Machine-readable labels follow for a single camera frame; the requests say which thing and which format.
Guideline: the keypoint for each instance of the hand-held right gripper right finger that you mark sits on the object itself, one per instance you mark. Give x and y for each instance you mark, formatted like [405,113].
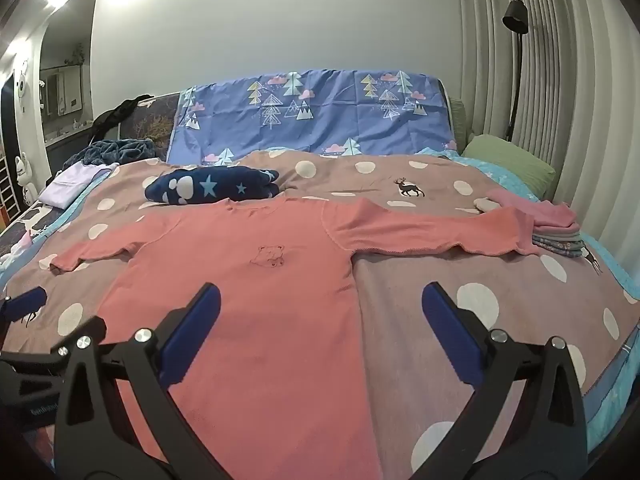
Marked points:
[450,335]

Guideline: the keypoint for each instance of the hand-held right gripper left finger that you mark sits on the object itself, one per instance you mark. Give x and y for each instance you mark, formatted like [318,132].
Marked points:
[192,332]

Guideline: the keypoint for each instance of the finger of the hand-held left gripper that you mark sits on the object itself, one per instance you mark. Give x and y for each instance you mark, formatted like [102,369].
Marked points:
[24,303]
[60,352]

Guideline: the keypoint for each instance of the pink long-sleeve shirt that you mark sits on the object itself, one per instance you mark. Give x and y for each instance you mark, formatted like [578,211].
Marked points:
[250,270]

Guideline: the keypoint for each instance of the dark animal print sheet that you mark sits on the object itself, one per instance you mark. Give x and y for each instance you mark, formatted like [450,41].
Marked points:
[30,225]

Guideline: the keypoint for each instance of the white cat figurine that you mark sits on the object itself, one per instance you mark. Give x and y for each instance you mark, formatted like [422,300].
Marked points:
[25,180]

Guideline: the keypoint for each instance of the lavender cloth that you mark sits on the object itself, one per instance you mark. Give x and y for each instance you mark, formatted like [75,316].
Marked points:
[70,182]

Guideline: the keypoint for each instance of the blue printed folded garment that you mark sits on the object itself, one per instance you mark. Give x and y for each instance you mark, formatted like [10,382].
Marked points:
[560,251]

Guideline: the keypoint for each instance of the grey striped folded garment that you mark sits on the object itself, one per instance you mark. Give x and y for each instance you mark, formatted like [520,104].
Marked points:
[557,237]

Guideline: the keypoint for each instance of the navy star print blanket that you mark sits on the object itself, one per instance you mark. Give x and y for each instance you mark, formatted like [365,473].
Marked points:
[210,187]

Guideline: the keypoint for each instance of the pink folded garment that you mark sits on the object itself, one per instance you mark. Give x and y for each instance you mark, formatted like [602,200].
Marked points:
[545,212]

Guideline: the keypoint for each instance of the blue-grey fuzzy blanket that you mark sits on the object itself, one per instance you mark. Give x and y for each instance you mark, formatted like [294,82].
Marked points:
[120,150]

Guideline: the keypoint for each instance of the green pillow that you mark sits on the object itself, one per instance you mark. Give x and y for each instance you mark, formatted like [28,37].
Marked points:
[505,160]

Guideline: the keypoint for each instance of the dark patterned headboard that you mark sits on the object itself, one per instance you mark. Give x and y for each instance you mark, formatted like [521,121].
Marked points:
[155,125]

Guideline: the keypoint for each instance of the black garment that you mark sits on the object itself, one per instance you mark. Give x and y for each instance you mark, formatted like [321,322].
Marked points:
[117,112]

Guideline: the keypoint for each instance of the purple tree print sheet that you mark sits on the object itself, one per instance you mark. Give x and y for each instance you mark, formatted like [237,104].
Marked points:
[325,120]

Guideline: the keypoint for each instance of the beige pleated curtain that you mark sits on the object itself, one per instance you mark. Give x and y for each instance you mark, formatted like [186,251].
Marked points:
[565,85]

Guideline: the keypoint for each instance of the black floor lamp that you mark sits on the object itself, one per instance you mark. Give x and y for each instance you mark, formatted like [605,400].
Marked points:
[515,15]

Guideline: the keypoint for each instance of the white round wall figure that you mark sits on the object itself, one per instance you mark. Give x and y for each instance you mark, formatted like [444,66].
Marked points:
[22,85]

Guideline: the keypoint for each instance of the arched wall niche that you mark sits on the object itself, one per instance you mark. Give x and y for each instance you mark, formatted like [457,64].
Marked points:
[67,70]

